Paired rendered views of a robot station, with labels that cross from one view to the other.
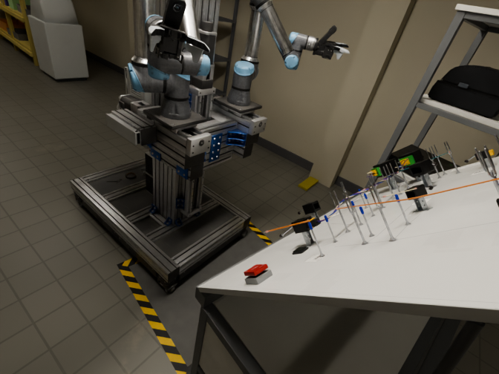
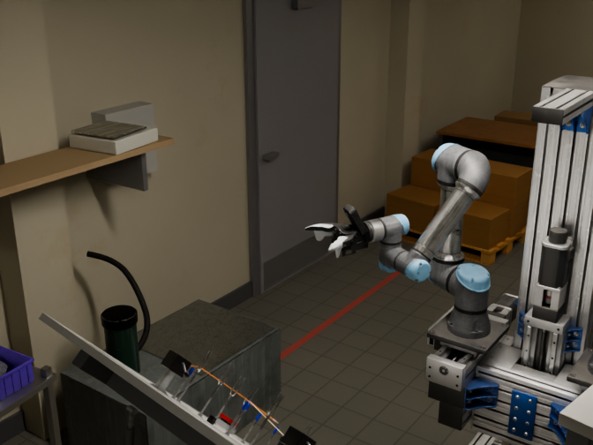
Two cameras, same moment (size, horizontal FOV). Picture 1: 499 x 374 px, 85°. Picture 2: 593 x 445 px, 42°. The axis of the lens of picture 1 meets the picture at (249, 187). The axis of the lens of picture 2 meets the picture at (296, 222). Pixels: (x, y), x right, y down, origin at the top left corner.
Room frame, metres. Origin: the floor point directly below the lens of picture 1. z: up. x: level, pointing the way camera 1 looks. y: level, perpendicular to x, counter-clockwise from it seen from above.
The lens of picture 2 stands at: (0.85, -2.02, 2.50)
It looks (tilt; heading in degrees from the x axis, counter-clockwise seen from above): 21 degrees down; 94
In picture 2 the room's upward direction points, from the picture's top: straight up
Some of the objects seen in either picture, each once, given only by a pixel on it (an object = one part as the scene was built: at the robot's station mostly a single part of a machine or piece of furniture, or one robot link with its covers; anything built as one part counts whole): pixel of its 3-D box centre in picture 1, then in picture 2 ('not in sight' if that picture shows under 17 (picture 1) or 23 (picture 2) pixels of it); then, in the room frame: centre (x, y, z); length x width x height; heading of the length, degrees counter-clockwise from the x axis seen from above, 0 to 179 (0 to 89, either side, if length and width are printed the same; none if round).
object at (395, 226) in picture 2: (158, 30); (391, 227); (0.99, 0.41, 1.56); 0.11 x 0.08 x 0.09; 33
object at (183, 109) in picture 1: (176, 104); (469, 316); (1.29, 0.44, 1.21); 0.15 x 0.15 x 0.10
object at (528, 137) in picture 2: not in sight; (516, 171); (2.41, 5.03, 0.37); 1.37 x 0.72 x 0.74; 149
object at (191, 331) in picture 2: not in sight; (163, 342); (-0.11, 1.46, 0.47); 1.00 x 0.78 x 0.94; 58
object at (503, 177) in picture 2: not in sight; (457, 202); (1.76, 4.23, 0.32); 1.09 x 0.80 x 0.64; 149
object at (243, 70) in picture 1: (243, 74); not in sight; (1.72, 0.19, 1.33); 0.13 x 0.12 x 0.14; 175
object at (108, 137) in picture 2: not in sight; (114, 135); (-0.32, 1.57, 1.56); 0.35 x 0.33 x 0.09; 59
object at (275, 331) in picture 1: (341, 313); not in sight; (0.78, -0.55, 0.60); 1.17 x 0.58 x 0.40; 139
